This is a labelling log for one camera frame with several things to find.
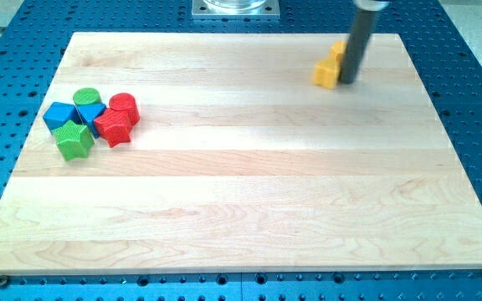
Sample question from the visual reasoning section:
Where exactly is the blue cube block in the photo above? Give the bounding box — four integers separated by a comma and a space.
43, 102, 82, 132

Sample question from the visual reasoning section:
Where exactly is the left board clamp screw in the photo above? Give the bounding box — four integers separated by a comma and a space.
0, 275, 10, 288

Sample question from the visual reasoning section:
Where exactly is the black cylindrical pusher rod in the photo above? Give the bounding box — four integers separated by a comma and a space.
339, 0, 390, 84

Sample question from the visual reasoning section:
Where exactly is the red cylinder block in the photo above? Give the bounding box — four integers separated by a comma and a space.
109, 93, 140, 125

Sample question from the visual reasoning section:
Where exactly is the yellow heart block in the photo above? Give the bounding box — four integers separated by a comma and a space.
312, 59, 341, 89

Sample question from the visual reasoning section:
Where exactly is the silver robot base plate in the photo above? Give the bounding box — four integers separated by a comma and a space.
191, 0, 280, 19

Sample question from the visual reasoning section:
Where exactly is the wooden board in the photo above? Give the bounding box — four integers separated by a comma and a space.
0, 32, 482, 275

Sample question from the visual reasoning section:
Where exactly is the green star block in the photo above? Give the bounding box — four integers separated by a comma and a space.
53, 120, 95, 161

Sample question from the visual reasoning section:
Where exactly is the blue triangle block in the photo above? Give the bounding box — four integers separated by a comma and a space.
77, 103, 106, 139

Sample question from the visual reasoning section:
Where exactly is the yellow block behind rod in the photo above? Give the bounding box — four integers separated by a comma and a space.
329, 41, 346, 63

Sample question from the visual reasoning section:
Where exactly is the green cylinder block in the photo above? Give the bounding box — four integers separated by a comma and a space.
73, 87, 101, 106

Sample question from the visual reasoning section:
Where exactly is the red star block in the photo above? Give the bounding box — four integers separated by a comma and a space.
94, 109, 132, 148

